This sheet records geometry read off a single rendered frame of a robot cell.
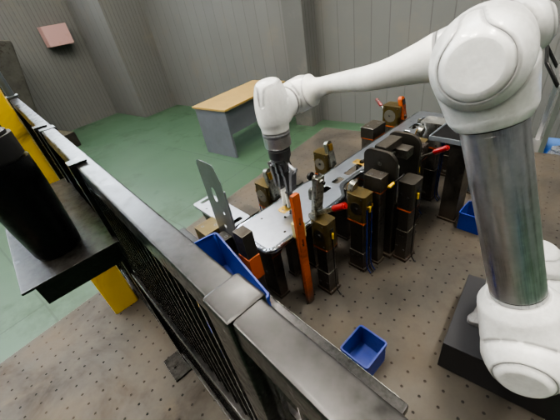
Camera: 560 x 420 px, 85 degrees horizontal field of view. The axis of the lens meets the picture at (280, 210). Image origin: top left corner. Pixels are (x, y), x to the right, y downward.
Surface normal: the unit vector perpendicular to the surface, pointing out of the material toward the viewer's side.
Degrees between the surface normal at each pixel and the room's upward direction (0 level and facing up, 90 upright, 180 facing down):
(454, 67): 81
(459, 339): 4
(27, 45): 90
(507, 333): 75
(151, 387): 0
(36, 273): 0
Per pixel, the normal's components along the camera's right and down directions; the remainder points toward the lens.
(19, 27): 0.78, 0.26
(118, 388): -0.15, -0.80
